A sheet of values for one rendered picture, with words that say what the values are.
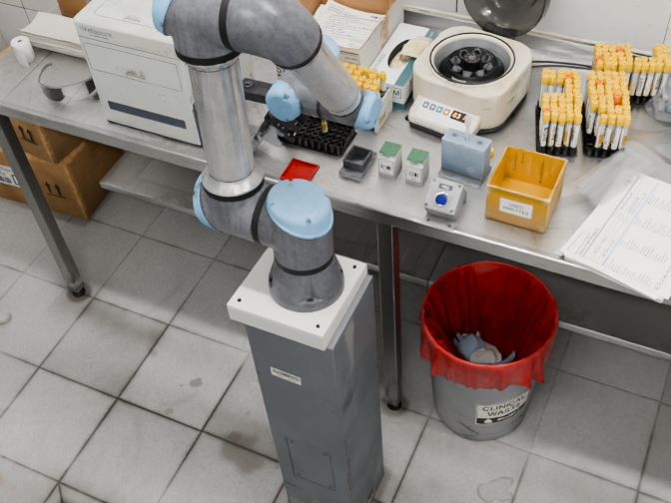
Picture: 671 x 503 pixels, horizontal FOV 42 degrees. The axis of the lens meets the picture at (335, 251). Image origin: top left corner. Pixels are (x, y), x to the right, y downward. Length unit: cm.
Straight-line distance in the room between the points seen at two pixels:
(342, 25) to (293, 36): 99
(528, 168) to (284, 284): 61
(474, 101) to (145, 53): 74
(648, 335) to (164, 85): 143
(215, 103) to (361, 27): 91
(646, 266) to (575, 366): 96
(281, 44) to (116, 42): 76
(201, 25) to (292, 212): 38
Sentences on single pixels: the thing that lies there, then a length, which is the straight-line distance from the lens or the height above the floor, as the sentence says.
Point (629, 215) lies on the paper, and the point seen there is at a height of 89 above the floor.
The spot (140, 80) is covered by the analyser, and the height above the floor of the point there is 104.
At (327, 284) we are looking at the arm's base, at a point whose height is 97.
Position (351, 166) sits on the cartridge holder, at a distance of 199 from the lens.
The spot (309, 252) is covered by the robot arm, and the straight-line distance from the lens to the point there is 160.
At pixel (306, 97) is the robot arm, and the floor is 119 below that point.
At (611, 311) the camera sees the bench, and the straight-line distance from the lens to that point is 256.
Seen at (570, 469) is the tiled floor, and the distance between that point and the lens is 258.
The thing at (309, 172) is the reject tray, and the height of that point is 88.
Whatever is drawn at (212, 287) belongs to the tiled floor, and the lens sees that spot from 297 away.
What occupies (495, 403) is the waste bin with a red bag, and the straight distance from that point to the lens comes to 238.
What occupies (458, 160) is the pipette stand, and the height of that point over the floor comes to 93.
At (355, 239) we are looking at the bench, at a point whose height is 27.
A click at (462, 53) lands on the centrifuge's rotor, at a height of 97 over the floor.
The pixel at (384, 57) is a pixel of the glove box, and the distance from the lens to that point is 222.
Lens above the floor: 226
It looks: 49 degrees down
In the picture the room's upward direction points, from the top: 6 degrees counter-clockwise
